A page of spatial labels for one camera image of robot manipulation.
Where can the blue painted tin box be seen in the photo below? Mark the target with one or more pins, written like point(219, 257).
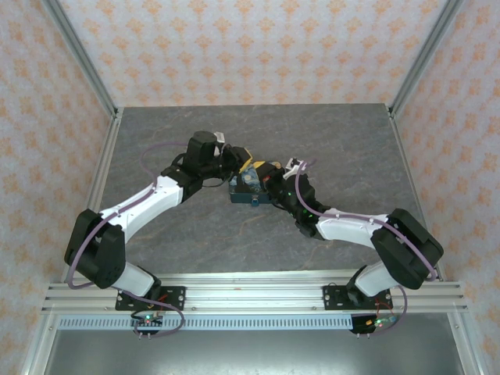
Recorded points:
point(244, 191)

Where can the small blue padlock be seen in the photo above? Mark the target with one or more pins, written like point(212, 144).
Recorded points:
point(254, 201)

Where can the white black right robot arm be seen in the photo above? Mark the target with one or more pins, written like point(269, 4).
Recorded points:
point(347, 230)

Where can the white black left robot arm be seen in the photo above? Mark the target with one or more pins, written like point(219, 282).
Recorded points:
point(144, 201)

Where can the small circuit board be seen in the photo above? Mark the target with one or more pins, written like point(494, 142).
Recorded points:
point(147, 321)
point(381, 322)

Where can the grey metal panel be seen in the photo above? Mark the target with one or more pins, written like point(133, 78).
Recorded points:
point(254, 353)

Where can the aluminium side rail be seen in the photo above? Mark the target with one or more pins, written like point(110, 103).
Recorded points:
point(103, 172)
point(406, 172)

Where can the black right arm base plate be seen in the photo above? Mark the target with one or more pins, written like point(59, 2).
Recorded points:
point(332, 297)

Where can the aluminium mounting rail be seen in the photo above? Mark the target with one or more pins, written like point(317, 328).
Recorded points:
point(254, 297)

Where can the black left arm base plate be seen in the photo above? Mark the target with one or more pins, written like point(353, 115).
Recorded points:
point(176, 297)

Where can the aluminium frame post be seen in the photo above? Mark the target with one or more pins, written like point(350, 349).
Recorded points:
point(78, 54)
point(426, 54)

